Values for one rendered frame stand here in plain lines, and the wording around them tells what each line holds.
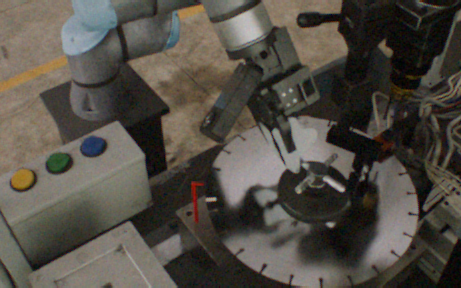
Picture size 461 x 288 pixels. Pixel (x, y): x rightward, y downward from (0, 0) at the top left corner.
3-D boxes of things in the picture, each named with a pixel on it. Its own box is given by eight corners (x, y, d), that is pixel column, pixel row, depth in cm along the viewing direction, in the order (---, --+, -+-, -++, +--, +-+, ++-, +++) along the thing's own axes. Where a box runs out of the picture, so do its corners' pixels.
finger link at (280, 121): (302, 151, 69) (279, 96, 66) (293, 157, 69) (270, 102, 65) (286, 143, 73) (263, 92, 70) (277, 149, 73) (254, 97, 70)
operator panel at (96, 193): (27, 272, 88) (-1, 226, 77) (8, 231, 94) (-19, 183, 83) (154, 204, 99) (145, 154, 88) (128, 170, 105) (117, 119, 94)
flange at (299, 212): (340, 230, 71) (343, 220, 69) (268, 208, 74) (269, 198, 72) (355, 175, 78) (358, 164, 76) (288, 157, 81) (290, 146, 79)
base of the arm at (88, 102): (62, 95, 122) (53, 64, 115) (115, 73, 128) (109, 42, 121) (86, 129, 114) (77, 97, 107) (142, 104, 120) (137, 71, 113)
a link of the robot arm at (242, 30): (223, 23, 61) (201, 23, 68) (238, 56, 63) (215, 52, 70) (272, -2, 63) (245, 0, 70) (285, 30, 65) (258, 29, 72)
